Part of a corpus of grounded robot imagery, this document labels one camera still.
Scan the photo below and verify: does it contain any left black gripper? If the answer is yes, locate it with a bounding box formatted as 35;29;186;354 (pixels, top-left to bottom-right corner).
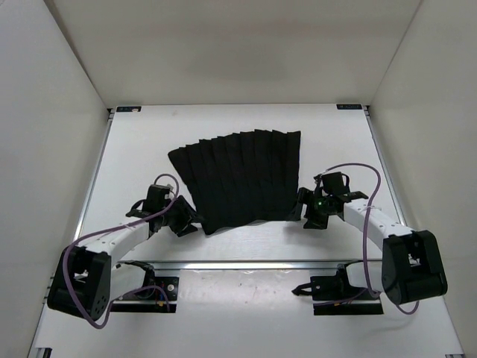
160;194;206;237

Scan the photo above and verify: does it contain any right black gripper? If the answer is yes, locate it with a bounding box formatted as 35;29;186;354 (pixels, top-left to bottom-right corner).
287;188;332;230

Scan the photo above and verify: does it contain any black pleated skirt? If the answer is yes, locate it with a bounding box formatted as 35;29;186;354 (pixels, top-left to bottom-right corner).
168;129;301;235

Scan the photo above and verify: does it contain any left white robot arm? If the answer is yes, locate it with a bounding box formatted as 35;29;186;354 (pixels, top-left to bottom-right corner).
47;184;203;329

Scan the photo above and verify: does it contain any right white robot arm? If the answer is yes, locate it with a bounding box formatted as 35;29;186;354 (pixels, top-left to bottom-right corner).
292;172;448;306

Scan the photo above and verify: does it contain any right blue corner label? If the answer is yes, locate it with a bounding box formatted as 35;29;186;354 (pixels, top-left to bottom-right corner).
336;104;362;110

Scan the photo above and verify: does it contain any blue corner label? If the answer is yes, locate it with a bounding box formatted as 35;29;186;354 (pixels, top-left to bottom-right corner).
116;106;142;113
336;104;362;110

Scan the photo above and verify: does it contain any left blue corner label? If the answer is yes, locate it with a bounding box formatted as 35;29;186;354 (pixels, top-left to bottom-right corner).
116;106;142;113

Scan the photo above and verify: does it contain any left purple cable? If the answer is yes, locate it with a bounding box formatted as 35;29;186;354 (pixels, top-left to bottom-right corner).
61;173;182;330

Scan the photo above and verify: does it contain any purple cable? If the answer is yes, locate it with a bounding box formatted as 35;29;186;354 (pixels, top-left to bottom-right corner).
61;173;182;330
312;162;420;313

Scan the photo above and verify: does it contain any aluminium front rail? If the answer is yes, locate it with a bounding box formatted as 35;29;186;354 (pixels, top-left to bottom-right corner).
151;260;357;271

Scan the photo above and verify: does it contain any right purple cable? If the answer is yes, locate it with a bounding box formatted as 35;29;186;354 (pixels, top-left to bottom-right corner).
312;162;420;313

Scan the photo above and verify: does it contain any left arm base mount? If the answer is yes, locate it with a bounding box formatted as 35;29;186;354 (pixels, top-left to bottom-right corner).
110;261;180;313

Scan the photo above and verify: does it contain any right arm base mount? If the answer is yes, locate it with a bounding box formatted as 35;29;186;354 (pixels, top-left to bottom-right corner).
291;263;384;316

